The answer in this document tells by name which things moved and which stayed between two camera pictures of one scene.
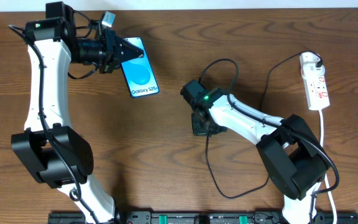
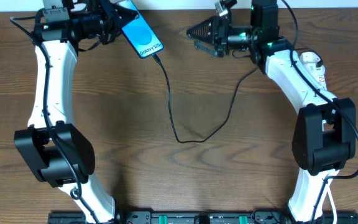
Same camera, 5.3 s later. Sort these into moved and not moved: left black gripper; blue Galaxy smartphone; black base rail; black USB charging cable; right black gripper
Moved: left black gripper; blue Galaxy smartphone; black USB charging cable; right black gripper
Not moved: black base rail
